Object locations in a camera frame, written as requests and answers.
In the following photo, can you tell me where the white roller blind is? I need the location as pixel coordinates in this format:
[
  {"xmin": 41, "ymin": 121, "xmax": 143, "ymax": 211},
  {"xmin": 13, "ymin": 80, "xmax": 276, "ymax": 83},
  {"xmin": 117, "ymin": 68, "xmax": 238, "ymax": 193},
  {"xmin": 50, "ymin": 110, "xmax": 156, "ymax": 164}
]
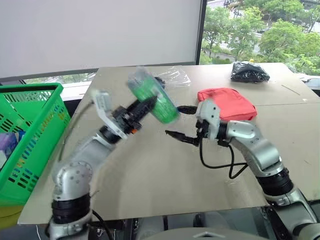
[{"xmin": 0, "ymin": 0, "xmax": 203, "ymax": 79}]

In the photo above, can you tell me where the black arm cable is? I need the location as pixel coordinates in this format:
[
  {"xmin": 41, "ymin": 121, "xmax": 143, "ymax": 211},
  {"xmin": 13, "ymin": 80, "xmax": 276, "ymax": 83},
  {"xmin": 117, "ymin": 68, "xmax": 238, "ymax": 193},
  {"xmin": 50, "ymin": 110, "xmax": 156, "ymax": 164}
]
[
  {"xmin": 57, "ymin": 99, "xmax": 99, "ymax": 165},
  {"xmin": 198, "ymin": 138, "xmax": 249, "ymax": 180}
]

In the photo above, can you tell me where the red fabric pouch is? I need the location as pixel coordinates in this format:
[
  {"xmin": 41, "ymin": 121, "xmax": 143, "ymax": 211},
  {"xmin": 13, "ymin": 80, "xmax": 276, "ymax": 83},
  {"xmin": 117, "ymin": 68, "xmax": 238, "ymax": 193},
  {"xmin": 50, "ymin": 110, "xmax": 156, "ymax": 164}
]
[{"xmin": 196, "ymin": 87, "xmax": 259, "ymax": 123}]

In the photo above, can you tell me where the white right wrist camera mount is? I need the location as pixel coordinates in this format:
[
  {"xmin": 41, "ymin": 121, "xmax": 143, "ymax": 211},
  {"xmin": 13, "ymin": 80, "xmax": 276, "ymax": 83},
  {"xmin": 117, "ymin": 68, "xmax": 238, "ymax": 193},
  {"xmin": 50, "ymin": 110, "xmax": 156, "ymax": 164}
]
[{"xmin": 194, "ymin": 98, "xmax": 222, "ymax": 141}]

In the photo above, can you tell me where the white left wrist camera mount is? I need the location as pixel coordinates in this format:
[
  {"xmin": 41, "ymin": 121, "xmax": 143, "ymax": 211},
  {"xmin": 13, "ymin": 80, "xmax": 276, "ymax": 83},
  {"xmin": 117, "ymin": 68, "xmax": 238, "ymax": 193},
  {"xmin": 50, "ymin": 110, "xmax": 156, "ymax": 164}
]
[{"xmin": 91, "ymin": 89, "xmax": 130, "ymax": 140}]

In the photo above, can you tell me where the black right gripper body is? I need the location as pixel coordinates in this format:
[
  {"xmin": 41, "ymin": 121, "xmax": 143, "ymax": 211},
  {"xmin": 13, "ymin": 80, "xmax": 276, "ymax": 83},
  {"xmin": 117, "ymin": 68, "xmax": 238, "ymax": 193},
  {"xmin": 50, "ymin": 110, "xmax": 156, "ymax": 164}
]
[{"xmin": 195, "ymin": 119, "xmax": 210, "ymax": 147}]

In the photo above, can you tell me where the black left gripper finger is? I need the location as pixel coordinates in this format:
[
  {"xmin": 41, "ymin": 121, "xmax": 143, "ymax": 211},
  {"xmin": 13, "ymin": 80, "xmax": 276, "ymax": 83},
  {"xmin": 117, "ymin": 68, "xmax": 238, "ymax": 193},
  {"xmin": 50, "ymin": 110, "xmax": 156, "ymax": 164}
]
[{"xmin": 136, "ymin": 95, "xmax": 159, "ymax": 115}]

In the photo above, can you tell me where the yellow stand under basket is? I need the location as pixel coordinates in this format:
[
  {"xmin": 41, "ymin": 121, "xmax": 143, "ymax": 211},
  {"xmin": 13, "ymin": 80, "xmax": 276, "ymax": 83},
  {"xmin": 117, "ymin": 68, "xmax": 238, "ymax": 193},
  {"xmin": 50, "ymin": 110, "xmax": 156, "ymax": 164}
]
[{"xmin": 0, "ymin": 199, "xmax": 25, "ymax": 230}]

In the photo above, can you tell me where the dark window frame post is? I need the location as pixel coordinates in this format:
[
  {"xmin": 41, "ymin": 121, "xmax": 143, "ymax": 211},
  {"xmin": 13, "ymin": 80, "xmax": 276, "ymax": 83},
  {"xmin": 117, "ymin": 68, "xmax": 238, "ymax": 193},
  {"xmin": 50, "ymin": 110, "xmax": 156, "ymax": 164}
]
[{"xmin": 193, "ymin": 0, "xmax": 208, "ymax": 66}]

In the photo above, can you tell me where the green bottle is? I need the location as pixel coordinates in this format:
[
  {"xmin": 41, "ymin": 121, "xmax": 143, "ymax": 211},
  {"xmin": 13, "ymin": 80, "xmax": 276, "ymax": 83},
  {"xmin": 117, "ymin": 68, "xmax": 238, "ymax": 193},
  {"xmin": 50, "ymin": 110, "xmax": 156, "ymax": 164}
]
[{"xmin": 127, "ymin": 65, "xmax": 181, "ymax": 125}]

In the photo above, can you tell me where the black plastic bag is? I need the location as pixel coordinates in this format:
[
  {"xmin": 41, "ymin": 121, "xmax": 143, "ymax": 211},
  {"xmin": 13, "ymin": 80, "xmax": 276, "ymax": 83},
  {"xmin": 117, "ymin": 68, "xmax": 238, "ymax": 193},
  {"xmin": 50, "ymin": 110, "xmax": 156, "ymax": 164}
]
[{"xmin": 229, "ymin": 60, "xmax": 271, "ymax": 84}]

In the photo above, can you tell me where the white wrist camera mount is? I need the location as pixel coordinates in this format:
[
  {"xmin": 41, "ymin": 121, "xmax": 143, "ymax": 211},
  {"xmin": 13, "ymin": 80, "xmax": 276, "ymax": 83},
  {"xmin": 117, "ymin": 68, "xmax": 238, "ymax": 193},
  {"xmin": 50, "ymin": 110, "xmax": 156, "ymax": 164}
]
[
  {"xmin": 194, "ymin": 98, "xmax": 222, "ymax": 141},
  {"xmin": 91, "ymin": 89, "xmax": 130, "ymax": 140}
]

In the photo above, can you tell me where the clear plastic bag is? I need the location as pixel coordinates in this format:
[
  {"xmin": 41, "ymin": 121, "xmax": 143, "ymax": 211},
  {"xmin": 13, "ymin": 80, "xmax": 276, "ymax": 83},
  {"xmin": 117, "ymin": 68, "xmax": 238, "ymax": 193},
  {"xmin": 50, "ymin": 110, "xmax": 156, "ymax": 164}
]
[{"xmin": 153, "ymin": 65, "xmax": 193, "ymax": 88}]

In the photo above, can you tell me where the purple white package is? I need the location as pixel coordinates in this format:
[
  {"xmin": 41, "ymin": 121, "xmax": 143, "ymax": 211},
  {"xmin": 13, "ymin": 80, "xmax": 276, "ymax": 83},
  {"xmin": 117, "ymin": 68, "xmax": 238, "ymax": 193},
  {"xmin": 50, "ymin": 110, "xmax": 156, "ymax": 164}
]
[{"xmin": 0, "ymin": 131, "xmax": 27, "ymax": 171}]

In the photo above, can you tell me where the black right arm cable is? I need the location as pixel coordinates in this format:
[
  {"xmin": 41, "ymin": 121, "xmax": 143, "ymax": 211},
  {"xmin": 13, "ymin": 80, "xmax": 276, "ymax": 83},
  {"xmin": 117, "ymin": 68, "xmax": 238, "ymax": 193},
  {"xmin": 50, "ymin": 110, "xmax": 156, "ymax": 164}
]
[{"xmin": 198, "ymin": 138, "xmax": 249, "ymax": 180}]

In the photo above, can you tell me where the black cable under table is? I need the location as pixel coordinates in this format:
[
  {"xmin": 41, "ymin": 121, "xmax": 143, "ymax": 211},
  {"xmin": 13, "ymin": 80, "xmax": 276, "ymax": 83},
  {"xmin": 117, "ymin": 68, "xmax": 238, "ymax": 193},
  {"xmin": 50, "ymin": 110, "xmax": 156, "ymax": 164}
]
[{"xmin": 91, "ymin": 209, "xmax": 112, "ymax": 240}]

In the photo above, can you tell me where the grey robot torso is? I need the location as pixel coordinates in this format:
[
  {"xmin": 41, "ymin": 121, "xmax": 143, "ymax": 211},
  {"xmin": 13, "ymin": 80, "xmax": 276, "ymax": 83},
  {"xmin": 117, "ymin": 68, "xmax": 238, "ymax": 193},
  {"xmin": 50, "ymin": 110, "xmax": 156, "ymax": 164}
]
[{"xmin": 159, "ymin": 226, "xmax": 273, "ymax": 240}]

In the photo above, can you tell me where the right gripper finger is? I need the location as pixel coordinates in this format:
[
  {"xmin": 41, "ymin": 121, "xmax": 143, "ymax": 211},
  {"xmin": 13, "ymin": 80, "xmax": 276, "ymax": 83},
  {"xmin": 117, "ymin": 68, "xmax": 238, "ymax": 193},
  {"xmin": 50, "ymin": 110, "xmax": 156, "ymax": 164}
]
[
  {"xmin": 165, "ymin": 129, "xmax": 199, "ymax": 147},
  {"xmin": 176, "ymin": 105, "xmax": 199, "ymax": 116}
]

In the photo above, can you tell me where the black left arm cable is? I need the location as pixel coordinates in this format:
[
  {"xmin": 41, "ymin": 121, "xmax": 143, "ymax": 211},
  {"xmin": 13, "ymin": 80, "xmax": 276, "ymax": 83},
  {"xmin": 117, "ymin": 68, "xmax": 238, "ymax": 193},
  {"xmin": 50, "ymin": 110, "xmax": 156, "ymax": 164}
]
[{"xmin": 57, "ymin": 99, "xmax": 99, "ymax": 165}]

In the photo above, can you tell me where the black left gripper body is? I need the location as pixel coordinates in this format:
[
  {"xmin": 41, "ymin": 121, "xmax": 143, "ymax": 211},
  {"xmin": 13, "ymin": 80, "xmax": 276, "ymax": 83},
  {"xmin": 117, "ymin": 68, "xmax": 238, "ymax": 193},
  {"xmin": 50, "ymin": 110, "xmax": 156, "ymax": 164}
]
[{"xmin": 111, "ymin": 104, "xmax": 145, "ymax": 136}]

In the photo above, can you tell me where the green plastic basket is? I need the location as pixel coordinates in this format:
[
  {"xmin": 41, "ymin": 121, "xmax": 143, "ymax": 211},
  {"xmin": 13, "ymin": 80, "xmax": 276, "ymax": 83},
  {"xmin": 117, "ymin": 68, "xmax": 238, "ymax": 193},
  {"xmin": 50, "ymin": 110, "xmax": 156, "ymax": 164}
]
[{"xmin": 0, "ymin": 82, "xmax": 72, "ymax": 208}]

